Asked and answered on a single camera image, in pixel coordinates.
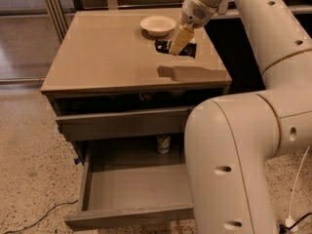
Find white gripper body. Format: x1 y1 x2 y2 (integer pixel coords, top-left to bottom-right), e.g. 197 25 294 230
180 0 218 28

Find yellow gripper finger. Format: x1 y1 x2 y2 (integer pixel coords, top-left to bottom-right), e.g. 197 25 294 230
169 25 195 56

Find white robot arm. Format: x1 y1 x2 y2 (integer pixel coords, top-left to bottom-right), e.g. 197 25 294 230
170 0 312 234

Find closed grey top drawer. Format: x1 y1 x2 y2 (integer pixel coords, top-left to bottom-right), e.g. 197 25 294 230
56 106 193 141

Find grey drawer cabinet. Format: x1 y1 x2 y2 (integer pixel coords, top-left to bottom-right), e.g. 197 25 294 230
40 7 233 234

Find small can in drawer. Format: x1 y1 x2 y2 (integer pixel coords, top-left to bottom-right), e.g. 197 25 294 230
157 135 171 154

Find open grey middle drawer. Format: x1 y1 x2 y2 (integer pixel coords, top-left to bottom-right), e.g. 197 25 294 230
64 135 193 231

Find white ceramic bowl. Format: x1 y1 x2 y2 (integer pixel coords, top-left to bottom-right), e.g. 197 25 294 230
140 16 176 37

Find blue tape piece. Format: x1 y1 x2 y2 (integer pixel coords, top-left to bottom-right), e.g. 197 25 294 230
74 158 81 165

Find black power strip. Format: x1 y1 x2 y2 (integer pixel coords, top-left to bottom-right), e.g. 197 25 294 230
278 224 288 234

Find metal railing frame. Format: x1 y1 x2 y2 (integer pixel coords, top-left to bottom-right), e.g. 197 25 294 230
45 0 312 43

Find white cable with plug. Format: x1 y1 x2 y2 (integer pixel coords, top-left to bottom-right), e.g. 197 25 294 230
285 144 312 231

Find black floor cable left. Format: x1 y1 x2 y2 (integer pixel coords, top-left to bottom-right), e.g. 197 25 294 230
3 199 80 234

